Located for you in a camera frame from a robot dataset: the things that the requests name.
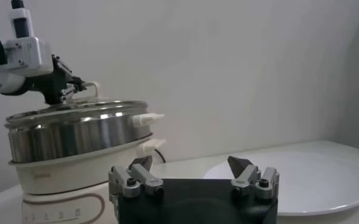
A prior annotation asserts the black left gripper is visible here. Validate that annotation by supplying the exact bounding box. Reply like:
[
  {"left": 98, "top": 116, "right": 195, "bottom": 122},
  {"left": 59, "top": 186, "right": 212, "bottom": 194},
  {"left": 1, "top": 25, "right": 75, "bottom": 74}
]
[{"left": 26, "top": 54, "right": 87, "bottom": 106}]

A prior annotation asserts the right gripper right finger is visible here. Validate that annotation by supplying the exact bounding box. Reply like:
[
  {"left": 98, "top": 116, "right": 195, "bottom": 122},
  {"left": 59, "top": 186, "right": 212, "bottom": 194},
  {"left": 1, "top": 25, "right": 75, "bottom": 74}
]
[{"left": 227, "top": 156, "right": 280, "bottom": 200}]

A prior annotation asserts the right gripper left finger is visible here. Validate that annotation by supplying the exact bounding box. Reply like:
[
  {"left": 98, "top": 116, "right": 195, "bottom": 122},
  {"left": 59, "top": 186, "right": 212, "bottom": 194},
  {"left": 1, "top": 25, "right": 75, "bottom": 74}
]
[{"left": 108, "top": 156, "right": 165, "bottom": 198}]

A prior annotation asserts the round glass pot lid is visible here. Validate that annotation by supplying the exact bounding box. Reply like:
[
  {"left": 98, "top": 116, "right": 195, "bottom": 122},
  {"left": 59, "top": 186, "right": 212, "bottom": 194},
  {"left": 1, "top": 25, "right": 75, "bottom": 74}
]
[{"left": 5, "top": 80, "right": 149, "bottom": 122}]

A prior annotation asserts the stainless steel steamer basket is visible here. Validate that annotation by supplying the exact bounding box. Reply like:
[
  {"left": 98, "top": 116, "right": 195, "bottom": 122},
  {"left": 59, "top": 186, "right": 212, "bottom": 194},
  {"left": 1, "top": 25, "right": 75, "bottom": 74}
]
[{"left": 4, "top": 103, "right": 166, "bottom": 164}]

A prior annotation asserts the round white plate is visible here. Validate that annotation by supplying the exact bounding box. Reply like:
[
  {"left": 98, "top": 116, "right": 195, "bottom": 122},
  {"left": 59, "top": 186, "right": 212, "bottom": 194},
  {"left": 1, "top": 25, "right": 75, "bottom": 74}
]
[{"left": 202, "top": 151, "right": 359, "bottom": 217}]

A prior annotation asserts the cream electric cooker pot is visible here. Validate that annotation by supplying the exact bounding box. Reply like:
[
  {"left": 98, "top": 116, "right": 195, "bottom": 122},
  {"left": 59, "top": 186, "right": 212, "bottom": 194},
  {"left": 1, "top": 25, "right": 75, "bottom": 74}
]
[{"left": 8, "top": 138, "right": 167, "bottom": 224}]

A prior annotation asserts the black cooker power cord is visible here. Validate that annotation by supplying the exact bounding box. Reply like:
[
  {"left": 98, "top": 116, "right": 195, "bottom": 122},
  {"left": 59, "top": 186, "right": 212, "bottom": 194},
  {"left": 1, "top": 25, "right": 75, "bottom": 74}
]
[{"left": 153, "top": 148, "right": 167, "bottom": 164}]

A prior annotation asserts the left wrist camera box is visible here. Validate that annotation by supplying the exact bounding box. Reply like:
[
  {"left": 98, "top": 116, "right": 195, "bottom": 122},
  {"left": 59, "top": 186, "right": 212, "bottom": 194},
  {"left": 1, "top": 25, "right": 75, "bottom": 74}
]
[{"left": 2, "top": 0, "right": 54, "bottom": 77}]

